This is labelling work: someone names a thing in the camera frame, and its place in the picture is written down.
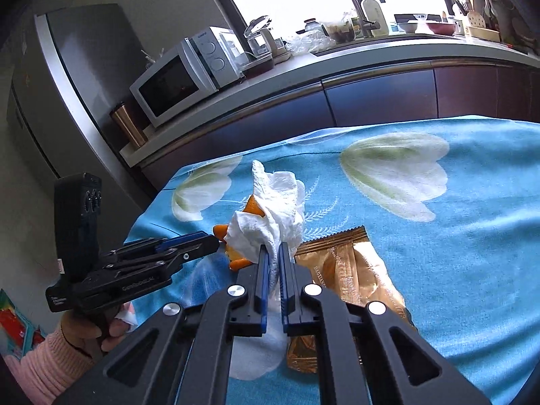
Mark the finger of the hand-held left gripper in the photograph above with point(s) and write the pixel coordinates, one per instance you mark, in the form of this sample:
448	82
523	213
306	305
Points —
198	249
181	239

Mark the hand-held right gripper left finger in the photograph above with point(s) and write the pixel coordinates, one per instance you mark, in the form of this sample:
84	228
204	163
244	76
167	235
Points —
263	278

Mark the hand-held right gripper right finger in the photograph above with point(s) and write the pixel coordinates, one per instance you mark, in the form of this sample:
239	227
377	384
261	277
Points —
284	278

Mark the orange peel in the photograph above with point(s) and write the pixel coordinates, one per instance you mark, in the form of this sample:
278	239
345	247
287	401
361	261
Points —
221	232

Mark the white tissue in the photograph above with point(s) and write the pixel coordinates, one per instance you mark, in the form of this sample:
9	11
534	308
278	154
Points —
274	211

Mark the golden snack wrapper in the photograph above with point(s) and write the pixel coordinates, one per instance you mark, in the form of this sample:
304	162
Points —
354	270

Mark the person's left hand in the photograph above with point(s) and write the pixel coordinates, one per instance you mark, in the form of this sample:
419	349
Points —
80	333

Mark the red printed bag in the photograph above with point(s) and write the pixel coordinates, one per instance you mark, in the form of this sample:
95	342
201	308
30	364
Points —
19	325

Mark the copper thermos tumbler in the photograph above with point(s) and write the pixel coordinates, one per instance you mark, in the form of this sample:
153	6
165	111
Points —
128	124

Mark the grey refrigerator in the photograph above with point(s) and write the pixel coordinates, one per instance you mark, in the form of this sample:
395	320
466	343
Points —
84	93

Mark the blue floral tablecloth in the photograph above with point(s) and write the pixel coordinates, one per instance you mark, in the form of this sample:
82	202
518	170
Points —
422	261

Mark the white microwave oven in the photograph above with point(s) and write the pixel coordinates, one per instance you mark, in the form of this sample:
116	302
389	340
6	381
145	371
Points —
168	82

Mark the kitchen counter cabinet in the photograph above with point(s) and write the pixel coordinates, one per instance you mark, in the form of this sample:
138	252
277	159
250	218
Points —
379	93

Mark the glass kettle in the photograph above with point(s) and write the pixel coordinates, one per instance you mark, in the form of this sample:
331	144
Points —
259	38

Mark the clear plastic bags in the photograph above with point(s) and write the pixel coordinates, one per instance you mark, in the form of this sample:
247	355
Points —
308	43

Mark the dark lidded jar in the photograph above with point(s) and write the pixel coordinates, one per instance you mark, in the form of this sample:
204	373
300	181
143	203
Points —
313	24

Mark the tub of brown food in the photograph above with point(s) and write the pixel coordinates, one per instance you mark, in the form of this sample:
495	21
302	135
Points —
344	30

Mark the white soap bottle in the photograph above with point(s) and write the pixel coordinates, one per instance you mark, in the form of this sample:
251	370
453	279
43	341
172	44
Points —
374	14

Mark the white bowl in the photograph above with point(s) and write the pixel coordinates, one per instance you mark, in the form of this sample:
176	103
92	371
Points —
406	27

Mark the red bowl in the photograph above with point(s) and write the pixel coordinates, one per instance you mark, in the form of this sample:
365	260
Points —
443	28

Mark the cream dish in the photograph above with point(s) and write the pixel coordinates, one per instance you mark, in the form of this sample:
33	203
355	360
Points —
483	33

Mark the white slotted spatula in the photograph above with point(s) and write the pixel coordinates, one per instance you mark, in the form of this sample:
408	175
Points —
476	19

